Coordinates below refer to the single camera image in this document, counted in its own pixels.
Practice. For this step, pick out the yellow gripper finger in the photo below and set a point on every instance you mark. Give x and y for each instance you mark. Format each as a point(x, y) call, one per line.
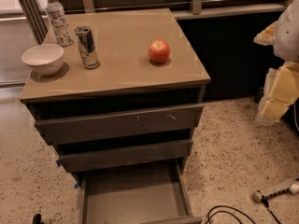
point(280, 91)
point(266, 36)

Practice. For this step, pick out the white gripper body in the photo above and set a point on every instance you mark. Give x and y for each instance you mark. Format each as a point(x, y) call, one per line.
point(288, 34)

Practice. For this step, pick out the red apple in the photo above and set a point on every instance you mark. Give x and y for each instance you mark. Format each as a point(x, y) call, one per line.
point(159, 51)

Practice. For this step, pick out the grey middle drawer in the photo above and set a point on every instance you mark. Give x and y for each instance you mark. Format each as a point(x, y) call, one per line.
point(126, 156)

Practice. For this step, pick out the grey drawer cabinet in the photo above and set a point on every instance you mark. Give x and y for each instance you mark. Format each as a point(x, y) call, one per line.
point(125, 80)

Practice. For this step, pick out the grey open bottom drawer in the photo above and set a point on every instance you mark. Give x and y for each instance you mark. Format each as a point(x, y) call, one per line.
point(148, 193)

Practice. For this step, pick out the grey top drawer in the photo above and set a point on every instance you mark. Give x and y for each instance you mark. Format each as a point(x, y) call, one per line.
point(119, 124)

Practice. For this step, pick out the white power strip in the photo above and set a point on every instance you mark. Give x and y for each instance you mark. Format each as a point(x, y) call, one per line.
point(287, 186)

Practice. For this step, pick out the silver drink can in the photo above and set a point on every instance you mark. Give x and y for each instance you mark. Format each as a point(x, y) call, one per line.
point(86, 47)

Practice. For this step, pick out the clear plastic water bottle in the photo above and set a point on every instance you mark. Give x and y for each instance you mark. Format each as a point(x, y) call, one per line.
point(55, 12)

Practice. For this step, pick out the white ceramic bowl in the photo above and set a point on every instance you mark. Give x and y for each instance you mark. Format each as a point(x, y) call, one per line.
point(45, 59)

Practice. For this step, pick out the small black floor object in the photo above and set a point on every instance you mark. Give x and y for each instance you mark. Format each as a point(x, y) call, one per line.
point(37, 219)

